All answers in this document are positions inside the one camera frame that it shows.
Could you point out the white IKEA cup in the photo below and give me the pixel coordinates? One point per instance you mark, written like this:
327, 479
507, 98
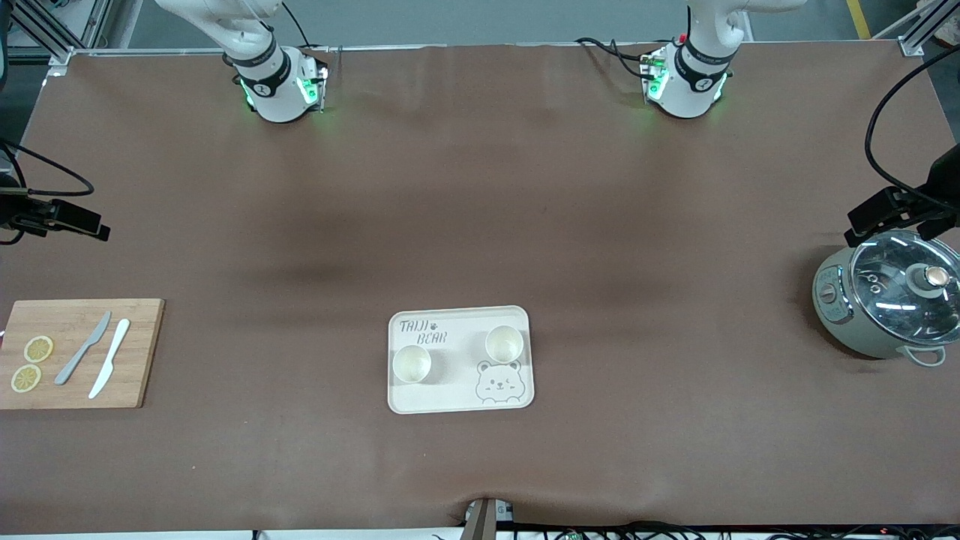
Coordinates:
412, 364
504, 344

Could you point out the beige bear print tray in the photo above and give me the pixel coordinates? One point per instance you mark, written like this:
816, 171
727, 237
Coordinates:
457, 382

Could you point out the white plastic knife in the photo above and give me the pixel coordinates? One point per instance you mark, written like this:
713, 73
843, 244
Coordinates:
112, 356

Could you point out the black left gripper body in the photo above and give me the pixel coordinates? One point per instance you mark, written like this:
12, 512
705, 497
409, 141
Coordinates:
940, 182

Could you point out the wooden post with device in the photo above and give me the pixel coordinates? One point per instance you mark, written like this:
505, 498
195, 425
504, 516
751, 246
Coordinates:
480, 521

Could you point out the yellow lemon slice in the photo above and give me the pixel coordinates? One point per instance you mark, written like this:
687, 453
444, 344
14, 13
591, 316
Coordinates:
38, 349
26, 378

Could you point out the green electric cooking pot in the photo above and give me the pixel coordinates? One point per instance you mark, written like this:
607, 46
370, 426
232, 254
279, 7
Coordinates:
832, 300

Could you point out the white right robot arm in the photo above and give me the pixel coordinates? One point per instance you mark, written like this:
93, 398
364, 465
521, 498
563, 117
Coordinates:
274, 90

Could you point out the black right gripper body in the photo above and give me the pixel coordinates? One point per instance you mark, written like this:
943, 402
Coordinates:
16, 211

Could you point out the grey plastic knife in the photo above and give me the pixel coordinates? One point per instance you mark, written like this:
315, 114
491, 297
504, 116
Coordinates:
75, 363

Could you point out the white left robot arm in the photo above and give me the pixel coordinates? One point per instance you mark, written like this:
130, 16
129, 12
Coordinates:
690, 90

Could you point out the bamboo cutting board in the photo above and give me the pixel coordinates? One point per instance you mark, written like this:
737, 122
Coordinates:
71, 315

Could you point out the aluminium frame profile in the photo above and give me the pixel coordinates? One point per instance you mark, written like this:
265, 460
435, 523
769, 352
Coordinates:
919, 30
45, 34

